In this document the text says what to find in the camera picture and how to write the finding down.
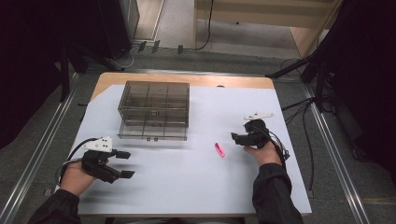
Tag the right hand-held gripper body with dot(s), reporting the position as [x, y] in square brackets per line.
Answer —
[257, 133]

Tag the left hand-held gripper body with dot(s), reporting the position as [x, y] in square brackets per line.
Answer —
[99, 165]

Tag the pink highlighter pen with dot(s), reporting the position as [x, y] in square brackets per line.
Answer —
[219, 150]

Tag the transparent brown pulled-out drawer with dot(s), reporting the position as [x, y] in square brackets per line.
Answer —
[152, 132]

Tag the transparent brown drawer box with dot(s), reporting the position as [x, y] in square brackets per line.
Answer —
[155, 99]

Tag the person's right hand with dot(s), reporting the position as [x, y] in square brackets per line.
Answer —
[265, 155]

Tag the person's left hand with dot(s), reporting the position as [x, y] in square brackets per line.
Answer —
[74, 179]

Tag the white table sheet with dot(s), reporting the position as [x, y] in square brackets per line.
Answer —
[186, 180]

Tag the black metal stand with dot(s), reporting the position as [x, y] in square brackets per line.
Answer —
[311, 67]
[66, 71]

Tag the black curtain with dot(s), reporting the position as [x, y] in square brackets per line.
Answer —
[34, 62]
[367, 77]

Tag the light wooden furniture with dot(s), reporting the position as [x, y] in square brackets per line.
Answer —
[264, 12]

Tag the black cabinet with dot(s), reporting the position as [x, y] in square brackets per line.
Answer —
[120, 25]

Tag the metal floor rail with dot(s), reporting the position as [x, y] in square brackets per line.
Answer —
[34, 155]
[336, 155]

